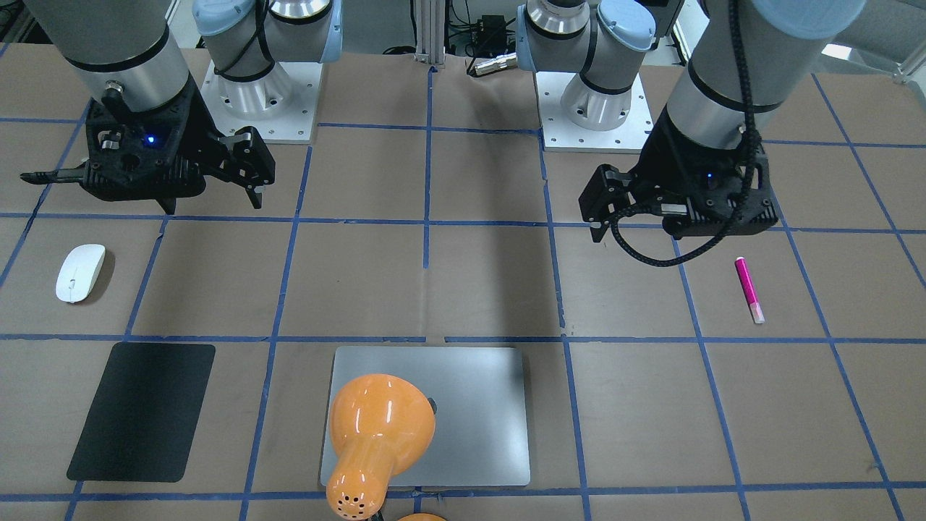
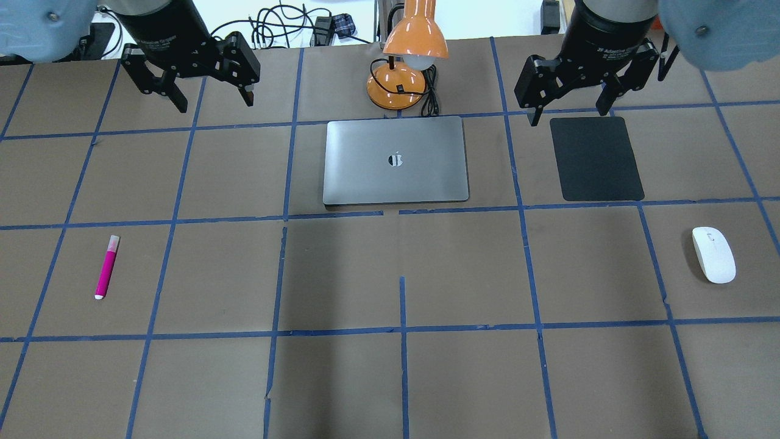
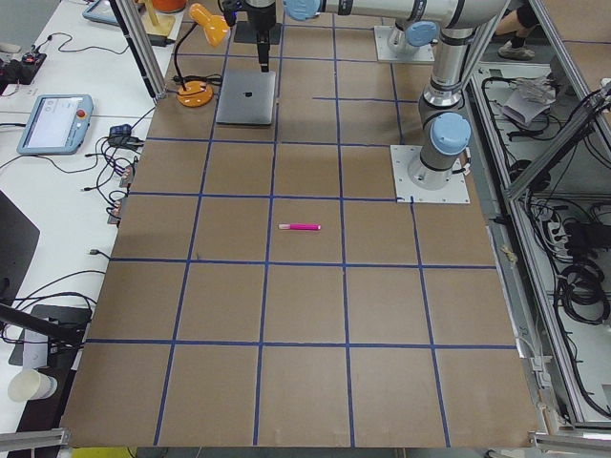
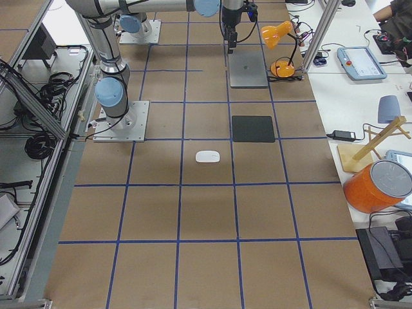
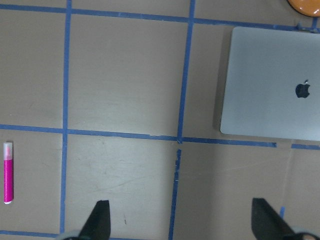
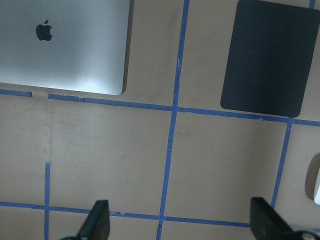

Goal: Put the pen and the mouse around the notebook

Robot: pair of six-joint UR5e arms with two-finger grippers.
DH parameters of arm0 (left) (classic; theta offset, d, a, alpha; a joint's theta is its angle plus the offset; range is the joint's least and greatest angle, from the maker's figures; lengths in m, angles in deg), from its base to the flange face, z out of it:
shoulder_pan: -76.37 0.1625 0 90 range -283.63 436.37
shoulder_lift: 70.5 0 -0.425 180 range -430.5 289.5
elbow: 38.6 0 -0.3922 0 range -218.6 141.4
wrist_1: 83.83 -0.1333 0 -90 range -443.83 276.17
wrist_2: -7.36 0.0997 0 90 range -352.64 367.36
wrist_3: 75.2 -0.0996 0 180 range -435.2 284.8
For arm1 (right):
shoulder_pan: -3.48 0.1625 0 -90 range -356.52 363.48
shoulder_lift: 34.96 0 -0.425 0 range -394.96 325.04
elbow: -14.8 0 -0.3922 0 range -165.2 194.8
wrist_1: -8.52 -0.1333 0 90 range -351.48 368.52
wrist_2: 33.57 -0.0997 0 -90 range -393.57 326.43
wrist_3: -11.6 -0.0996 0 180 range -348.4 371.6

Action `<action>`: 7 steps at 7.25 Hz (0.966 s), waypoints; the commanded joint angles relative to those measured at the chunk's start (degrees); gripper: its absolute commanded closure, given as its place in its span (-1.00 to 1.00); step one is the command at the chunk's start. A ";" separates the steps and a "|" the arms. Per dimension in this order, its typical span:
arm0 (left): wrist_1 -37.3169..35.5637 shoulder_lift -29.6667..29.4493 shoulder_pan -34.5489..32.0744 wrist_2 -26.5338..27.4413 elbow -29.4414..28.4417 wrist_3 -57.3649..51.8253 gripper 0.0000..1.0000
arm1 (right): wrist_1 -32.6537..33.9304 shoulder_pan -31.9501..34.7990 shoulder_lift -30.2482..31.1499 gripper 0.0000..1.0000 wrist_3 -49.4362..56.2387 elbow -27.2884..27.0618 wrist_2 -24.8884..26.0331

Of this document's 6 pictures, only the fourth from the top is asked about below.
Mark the black mousepad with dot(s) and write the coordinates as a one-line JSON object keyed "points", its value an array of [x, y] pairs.
{"points": [[252, 129]]}

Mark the orange cylindrical container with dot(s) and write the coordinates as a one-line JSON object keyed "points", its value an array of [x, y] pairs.
{"points": [[369, 189]]}

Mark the black power adapter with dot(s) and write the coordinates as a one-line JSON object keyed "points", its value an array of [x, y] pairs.
{"points": [[343, 135]]}

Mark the wooden stand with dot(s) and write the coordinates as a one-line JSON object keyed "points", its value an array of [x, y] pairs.
{"points": [[355, 157]]}

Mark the blue teach pendant tablet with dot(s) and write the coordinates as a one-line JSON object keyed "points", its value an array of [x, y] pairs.
{"points": [[360, 64]]}

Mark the orange desk lamp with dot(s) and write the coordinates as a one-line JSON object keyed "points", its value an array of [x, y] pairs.
{"points": [[271, 36]]}

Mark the white computer mouse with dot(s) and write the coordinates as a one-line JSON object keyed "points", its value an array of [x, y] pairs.
{"points": [[207, 156]]}

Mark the grey blue mouse pad rest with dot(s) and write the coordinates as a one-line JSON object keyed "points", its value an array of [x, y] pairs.
{"points": [[388, 109]]}

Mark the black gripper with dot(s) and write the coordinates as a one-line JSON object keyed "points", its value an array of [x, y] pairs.
{"points": [[231, 16]]}

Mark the grey closed laptop notebook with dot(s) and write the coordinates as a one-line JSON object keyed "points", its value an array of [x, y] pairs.
{"points": [[247, 70]]}

